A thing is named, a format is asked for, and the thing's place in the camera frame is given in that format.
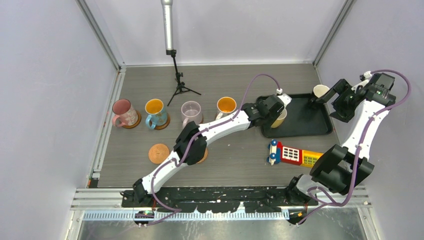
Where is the brown wooden coaster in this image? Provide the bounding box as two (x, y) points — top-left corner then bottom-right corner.
(123, 110), (142, 129)
(154, 114), (171, 130)

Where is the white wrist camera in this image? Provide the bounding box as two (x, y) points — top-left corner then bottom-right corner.
(351, 71), (373, 92)
(276, 88), (292, 108)

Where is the black plastic tray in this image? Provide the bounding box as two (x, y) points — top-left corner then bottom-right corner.
(260, 93), (333, 139)

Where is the white mug orange inside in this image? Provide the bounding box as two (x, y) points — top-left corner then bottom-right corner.
(215, 96), (237, 120)

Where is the yellow mug white inside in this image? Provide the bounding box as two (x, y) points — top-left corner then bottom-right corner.
(270, 109), (287, 129)

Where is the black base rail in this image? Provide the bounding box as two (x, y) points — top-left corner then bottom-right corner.
(120, 186), (318, 213)

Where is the silver microphone on tripod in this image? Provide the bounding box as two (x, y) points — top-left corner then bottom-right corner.
(160, 0), (202, 106)

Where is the woven rattan round coaster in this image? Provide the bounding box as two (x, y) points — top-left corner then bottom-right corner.
(197, 148), (208, 164)

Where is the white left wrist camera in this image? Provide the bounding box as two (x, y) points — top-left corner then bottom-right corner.
(276, 88), (292, 108)

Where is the smooth orange round coaster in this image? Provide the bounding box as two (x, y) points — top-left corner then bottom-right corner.
(148, 143), (170, 165)

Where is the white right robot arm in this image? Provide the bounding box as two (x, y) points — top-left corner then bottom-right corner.
(284, 71), (396, 205)

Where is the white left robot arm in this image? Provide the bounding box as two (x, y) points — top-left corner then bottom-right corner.
(132, 94), (292, 207)

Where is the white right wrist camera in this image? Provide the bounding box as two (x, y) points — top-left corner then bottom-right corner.
(351, 71), (373, 92)

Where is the blue mug yellow inside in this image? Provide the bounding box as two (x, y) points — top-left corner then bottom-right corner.
(145, 98), (168, 130)

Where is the pink floral mug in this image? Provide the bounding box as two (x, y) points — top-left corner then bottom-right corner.
(112, 99), (135, 127)

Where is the toy block train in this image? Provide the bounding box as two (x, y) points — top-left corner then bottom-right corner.
(266, 139), (323, 168)

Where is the lilac mug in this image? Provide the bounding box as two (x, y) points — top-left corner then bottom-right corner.
(180, 101), (204, 128)

